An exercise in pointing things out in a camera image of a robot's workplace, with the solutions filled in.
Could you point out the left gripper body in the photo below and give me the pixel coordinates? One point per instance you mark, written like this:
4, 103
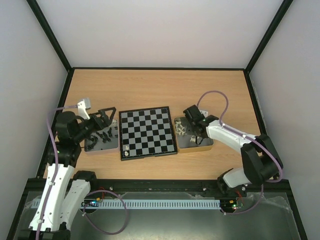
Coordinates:
82, 135

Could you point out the black silver chessboard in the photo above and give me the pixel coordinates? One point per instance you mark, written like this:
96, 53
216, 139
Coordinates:
148, 132

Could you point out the light blue cable duct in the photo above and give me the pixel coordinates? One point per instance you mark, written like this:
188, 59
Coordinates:
158, 204

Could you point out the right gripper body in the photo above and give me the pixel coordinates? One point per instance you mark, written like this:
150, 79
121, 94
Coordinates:
198, 129

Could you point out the tin tray with black pieces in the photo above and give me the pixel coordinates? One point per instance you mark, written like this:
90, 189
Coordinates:
103, 140

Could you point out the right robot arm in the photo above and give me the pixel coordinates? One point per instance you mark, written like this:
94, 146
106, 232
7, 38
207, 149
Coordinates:
260, 159

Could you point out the gold tin with white pieces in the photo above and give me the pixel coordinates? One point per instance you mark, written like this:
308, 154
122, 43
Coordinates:
187, 141

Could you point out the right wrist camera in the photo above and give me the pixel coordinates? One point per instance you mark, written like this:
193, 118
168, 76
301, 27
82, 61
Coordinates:
204, 113

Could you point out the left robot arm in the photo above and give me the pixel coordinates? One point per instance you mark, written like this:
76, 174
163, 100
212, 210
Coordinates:
58, 205

